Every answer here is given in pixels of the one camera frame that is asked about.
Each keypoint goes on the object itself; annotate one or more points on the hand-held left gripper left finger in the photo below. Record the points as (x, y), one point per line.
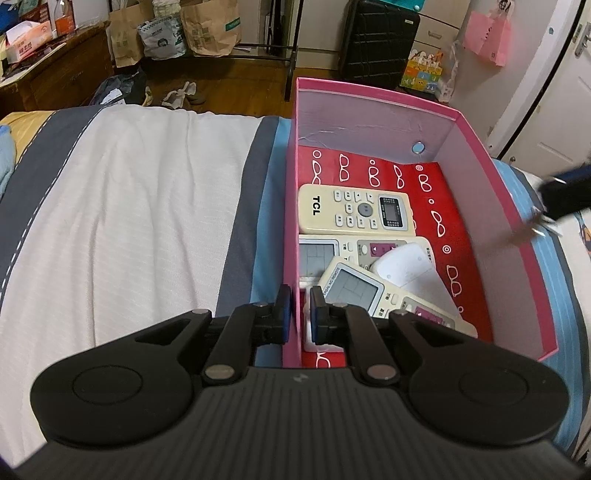
(286, 314)

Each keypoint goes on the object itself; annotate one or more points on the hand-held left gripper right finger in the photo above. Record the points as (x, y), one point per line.
(315, 318)

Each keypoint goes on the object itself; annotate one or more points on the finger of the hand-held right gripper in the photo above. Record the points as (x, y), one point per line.
(570, 189)

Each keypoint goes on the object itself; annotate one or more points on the small silver object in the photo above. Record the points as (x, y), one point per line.
(541, 224)

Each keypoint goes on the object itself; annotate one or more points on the cream remote with purple buttons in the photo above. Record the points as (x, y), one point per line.
(355, 288)

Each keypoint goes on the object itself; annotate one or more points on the white remote with large screen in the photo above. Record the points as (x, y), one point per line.
(318, 256)

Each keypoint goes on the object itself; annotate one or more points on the cream remote with grey button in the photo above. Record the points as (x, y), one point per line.
(323, 207)

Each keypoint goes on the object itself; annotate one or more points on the pink cardboard box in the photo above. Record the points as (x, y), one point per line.
(360, 120)

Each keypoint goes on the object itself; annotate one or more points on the white door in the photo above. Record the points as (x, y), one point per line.
(549, 78)

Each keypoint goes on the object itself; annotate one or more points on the red glasses-print paper bag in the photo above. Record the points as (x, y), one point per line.
(452, 217)

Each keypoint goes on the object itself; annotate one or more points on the pink paper bag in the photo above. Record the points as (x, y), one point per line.
(489, 37)

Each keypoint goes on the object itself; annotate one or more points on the striped bed blanket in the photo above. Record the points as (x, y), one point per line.
(138, 207)

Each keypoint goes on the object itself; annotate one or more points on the colourful cartoon box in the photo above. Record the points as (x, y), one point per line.
(421, 74)

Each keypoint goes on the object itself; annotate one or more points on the white drawer cabinet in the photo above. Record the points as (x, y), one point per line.
(443, 30)

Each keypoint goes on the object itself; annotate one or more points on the pair of grey shoes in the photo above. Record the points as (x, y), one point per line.
(184, 94)

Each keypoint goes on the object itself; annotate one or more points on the black suitcase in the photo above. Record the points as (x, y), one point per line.
(378, 41)

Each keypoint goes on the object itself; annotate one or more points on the dark plastic bag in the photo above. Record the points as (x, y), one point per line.
(120, 90)

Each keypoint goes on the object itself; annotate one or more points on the brown paper bag green print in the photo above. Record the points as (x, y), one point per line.
(210, 27)

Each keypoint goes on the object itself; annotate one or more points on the grey white plastic bag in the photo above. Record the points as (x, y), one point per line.
(161, 39)

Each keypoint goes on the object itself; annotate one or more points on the plain brown paper bag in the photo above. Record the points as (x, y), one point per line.
(127, 37)

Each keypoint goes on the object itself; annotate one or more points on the light blue cloth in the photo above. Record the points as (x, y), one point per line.
(5, 157)

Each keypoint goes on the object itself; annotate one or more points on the yellow bed sheet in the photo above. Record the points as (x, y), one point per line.
(23, 127)

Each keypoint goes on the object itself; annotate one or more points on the wooden dresser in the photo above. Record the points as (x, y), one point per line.
(60, 78)

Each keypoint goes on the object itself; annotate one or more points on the orange box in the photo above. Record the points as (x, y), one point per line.
(65, 18)

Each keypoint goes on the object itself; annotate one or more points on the tissue box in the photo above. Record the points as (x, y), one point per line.
(30, 41)

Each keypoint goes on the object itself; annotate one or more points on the black clothes rack frame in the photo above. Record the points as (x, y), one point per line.
(291, 50)

